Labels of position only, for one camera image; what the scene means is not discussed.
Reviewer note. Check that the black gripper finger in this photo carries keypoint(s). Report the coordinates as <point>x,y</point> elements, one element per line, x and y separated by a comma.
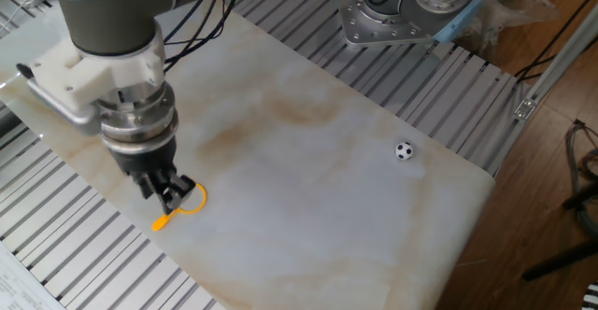
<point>180,189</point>
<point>147,185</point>

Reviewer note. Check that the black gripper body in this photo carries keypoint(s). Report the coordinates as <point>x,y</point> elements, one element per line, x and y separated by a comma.
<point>147,158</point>

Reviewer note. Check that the small soccer ball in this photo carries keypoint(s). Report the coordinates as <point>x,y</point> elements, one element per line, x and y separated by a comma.
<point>404,150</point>

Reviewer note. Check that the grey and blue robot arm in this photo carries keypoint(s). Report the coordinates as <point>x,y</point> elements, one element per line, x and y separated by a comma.
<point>112,25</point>

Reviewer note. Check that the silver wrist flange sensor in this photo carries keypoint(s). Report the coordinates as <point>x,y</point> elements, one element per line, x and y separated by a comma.
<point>138,118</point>

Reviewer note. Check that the marble pattern board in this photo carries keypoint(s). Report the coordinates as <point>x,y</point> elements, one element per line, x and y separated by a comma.
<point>303,207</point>

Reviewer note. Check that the white printed paper sheet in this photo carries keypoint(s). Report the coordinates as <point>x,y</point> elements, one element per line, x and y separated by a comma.
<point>18,286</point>

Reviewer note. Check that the clear plastic bag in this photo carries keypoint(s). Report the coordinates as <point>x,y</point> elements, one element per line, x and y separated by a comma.
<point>504,6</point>

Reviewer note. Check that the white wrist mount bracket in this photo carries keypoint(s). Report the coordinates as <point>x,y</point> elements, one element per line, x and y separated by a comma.
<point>107,74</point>

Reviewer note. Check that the silver wrist camera bar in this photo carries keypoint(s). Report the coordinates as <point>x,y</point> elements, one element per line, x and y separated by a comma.
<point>65,111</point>

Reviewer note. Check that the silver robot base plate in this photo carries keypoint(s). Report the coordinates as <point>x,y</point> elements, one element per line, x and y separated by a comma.
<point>374,27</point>

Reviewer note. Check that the metal corner bracket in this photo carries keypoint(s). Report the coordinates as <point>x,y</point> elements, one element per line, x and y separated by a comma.
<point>525,109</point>

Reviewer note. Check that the aluminium frame post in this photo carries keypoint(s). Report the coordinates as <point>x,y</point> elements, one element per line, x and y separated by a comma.
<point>556,62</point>

